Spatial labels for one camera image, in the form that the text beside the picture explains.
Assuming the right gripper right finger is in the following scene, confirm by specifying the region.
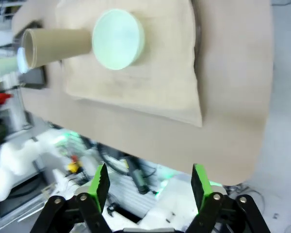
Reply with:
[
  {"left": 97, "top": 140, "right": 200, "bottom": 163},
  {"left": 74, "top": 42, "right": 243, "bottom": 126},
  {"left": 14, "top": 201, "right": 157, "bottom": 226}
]
[{"left": 183, "top": 164, "right": 271, "bottom": 233}]

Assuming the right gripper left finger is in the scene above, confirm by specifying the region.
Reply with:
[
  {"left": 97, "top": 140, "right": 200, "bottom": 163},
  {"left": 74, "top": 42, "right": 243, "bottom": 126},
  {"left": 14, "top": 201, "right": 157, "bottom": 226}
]
[{"left": 30, "top": 163, "right": 113, "bottom": 233}]

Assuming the beige cloth mat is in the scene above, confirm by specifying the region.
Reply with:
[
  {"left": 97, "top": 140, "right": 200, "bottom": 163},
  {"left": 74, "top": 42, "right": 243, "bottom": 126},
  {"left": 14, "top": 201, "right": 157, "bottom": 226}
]
[{"left": 55, "top": 0, "right": 203, "bottom": 128}]

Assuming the tall brown cup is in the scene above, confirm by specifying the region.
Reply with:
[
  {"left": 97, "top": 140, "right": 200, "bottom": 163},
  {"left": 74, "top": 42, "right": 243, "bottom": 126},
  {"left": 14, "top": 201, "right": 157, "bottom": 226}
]
[{"left": 21, "top": 28, "right": 93, "bottom": 69}]

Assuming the light blue bowl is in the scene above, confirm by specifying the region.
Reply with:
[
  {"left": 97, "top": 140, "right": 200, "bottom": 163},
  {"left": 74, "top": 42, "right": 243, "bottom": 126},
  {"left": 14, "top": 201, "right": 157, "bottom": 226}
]
[{"left": 16, "top": 47, "right": 29, "bottom": 74}]

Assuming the mint green bowl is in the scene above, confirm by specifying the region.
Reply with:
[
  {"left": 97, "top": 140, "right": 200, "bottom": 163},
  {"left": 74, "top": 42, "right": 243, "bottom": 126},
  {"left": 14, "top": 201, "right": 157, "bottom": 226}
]
[{"left": 92, "top": 8, "right": 146, "bottom": 71}]

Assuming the tall light green cup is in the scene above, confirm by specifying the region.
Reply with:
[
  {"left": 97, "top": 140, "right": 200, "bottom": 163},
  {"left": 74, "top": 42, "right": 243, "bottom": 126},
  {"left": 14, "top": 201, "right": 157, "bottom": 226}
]
[{"left": 0, "top": 57, "right": 20, "bottom": 79}]

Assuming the yellow emergency stop button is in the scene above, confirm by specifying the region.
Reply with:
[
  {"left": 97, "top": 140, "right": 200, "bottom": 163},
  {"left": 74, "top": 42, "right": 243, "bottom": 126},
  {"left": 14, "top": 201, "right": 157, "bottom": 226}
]
[{"left": 67, "top": 155, "right": 82, "bottom": 174}]

